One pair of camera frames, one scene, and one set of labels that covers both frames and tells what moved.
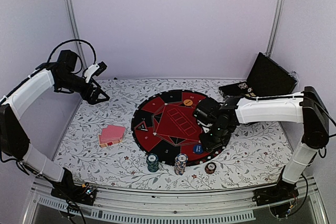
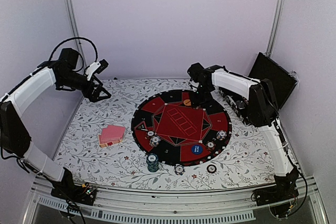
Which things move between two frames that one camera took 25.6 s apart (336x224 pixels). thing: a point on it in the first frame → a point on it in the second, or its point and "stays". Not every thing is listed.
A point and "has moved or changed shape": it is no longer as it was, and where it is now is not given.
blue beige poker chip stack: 180,162 has moved or changed shape
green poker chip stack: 153,164 stays
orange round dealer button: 188,102 stays
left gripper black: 92,99 stays
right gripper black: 208,145 → 196,102
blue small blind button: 198,149 stays
